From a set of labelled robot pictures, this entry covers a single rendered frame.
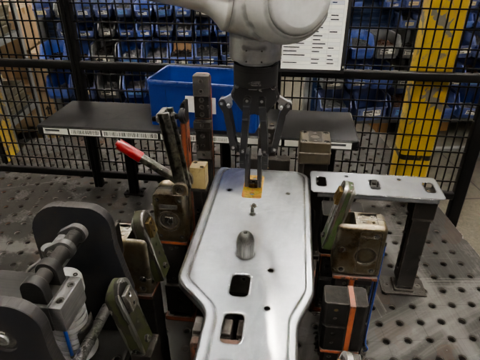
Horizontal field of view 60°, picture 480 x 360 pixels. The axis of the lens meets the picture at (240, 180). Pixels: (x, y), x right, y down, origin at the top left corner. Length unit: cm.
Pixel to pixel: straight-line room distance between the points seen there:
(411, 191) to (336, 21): 53
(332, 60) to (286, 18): 82
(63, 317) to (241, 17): 38
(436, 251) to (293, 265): 70
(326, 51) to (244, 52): 62
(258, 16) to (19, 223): 119
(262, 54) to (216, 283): 37
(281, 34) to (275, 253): 41
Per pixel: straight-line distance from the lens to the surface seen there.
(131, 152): 83
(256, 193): 80
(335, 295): 71
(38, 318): 46
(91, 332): 63
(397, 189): 100
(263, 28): 49
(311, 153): 104
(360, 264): 82
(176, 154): 80
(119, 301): 57
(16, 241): 144
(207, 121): 109
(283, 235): 80
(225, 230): 81
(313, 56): 128
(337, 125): 123
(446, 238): 143
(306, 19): 48
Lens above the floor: 148
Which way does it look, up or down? 30 degrees down
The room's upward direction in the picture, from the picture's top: straight up
